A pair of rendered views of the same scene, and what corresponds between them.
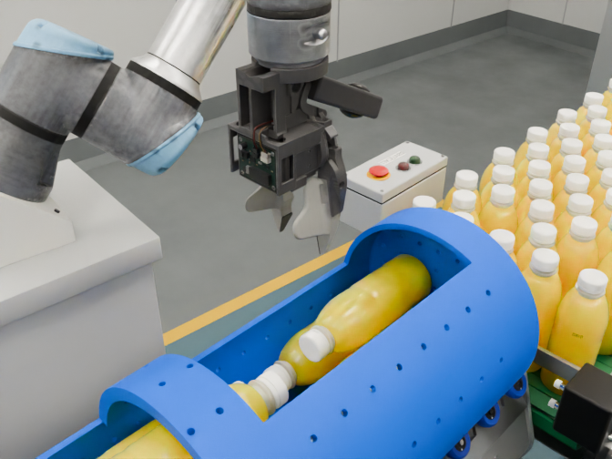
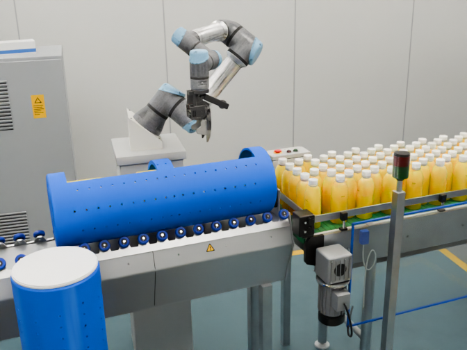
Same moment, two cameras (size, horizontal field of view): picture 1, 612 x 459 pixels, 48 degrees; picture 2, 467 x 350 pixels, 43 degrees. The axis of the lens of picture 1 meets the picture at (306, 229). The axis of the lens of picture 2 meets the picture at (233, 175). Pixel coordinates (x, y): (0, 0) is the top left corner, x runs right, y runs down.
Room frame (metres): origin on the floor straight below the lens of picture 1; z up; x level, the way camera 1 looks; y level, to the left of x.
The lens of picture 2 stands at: (-1.46, -1.10, 1.98)
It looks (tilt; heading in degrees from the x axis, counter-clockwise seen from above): 20 degrees down; 25
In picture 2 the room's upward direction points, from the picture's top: 1 degrees counter-clockwise
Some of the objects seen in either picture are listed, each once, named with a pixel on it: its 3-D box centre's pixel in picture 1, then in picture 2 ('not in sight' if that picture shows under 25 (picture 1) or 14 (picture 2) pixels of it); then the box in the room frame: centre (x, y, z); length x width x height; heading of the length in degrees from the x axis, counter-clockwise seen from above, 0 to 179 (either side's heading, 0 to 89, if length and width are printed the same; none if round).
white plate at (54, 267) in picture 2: not in sight; (55, 266); (-0.13, 0.19, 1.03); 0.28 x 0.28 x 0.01
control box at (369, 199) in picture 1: (393, 188); (287, 160); (1.13, -0.17, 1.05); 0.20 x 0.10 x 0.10; 136
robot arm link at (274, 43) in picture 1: (291, 35); (199, 84); (0.61, 0.01, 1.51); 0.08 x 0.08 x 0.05
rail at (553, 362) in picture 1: (482, 324); (289, 202); (0.84, -0.29, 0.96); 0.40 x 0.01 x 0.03; 46
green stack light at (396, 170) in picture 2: not in sight; (400, 171); (0.80, -0.76, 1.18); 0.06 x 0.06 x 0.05
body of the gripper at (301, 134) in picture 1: (285, 119); (199, 104); (0.60, 0.02, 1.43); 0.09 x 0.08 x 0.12; 136
